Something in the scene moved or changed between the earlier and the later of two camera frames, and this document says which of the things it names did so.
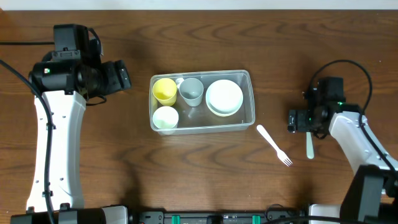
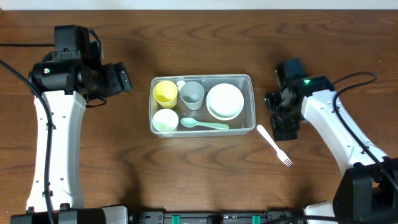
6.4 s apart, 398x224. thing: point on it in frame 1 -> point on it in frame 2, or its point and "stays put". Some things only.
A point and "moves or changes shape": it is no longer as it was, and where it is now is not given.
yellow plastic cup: x=165 y=90 stays put
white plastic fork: x=282 y=155 stays put
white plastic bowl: x=224 y=94 moves or changes shape
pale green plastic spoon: x=310 y=145 -> x=191 y=122
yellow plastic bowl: x=224 y=109 -> x=225 y=116
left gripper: x=121 y=78 stays put
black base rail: x=238 y=217 stays put
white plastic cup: x=165 y=117 stays put
